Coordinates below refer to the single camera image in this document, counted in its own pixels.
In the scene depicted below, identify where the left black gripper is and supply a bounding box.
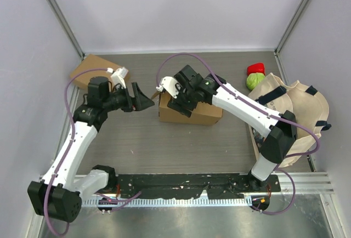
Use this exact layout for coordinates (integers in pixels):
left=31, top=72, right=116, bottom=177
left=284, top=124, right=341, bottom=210
left=103, top=82, right=154, bottom=112

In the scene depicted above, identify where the brown cardboard box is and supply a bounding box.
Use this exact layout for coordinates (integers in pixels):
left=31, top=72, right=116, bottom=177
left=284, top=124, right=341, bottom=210
left=151, top=92, right=223, bottom=126
left=66, top=54, right=130, bottom=92

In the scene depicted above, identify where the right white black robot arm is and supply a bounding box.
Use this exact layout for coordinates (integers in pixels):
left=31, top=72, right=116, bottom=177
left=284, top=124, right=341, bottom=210
left=158, top=65, right=297, bottom=191

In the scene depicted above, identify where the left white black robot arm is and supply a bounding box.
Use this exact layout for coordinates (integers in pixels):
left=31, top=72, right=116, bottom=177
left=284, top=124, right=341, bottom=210
left=27, top=76, right=155, bottom=223

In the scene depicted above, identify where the green toy cabbage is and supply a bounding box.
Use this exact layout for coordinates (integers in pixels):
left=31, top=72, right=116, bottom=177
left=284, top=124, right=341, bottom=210
left=246, top=72, right=265, bottom=90

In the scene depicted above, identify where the red toy pepper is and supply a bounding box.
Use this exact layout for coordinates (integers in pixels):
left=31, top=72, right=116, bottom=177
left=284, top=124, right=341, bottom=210
left=247, top=63, right=265, bottom=76

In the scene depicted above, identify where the beige tote bag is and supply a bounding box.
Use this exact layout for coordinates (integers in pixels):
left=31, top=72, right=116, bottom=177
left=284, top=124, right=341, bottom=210
left=248, top=73, right=331, bottom=168

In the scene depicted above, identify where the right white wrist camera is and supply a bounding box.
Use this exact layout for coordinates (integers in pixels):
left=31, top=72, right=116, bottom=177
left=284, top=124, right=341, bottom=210
left=156, top=76, right=182, bottom=99

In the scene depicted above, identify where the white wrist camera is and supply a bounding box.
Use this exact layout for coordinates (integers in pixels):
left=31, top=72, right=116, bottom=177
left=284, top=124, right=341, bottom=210
left=106, top=67, right=129, bottom=89
left=156, top=76, right=182, bottom=99

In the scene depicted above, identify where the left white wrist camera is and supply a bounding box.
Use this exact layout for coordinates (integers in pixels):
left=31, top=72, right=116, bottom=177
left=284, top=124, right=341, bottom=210
left=106, top=67, right=129, bottom=89

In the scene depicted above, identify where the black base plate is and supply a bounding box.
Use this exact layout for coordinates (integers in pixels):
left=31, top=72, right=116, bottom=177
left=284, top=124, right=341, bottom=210
left=93, top=173, right=282, bottom=200

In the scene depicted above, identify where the white slotted cable duct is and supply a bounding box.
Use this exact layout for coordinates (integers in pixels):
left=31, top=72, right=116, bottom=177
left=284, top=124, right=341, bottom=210
left=82, top=195, right=252, bottom=208

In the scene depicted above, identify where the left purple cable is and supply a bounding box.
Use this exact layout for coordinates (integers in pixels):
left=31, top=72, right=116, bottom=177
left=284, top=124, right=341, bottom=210
left=43, top=67, right=143, bottom=236

